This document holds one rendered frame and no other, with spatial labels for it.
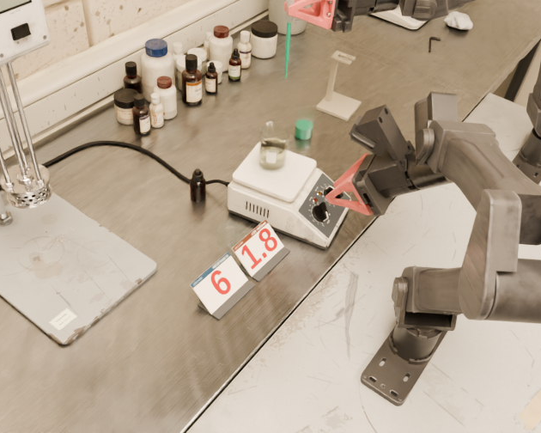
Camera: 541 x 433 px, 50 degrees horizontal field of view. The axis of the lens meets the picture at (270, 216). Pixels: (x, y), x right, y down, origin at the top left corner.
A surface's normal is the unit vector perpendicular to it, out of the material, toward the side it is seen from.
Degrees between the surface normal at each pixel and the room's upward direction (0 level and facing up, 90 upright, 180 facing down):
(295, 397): 0
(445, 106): 26
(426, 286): 80
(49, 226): 0
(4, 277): 0
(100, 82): 90
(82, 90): 90
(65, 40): 90
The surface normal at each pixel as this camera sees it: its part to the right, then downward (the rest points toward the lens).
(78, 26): 0.80, 0.47
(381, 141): -0.43, 0.61
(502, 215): 0.04, 0.03
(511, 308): 0.01, 0.45
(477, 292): -1.00, -0.07
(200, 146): 0.08, -0.70
